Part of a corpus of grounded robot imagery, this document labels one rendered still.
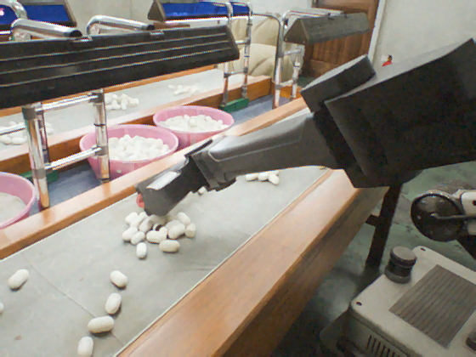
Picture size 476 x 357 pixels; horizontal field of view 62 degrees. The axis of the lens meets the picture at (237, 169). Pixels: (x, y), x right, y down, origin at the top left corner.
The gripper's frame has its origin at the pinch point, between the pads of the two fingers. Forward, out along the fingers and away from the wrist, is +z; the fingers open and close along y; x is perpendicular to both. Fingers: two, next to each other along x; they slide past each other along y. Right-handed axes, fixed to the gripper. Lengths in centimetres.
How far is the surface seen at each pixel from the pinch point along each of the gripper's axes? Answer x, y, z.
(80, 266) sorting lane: 4.9, 19.3, -3.1
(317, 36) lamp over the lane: -18, -67, -25
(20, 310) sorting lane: 5.9, 30.8, -4.3
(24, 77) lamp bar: -20.3, 23.9, -24.9
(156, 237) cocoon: 7.4, 6.7, -8.6
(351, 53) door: -43, -478, 106
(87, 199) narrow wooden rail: -5.8, 6.9, 5.9
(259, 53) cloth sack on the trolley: -75, -296, 124
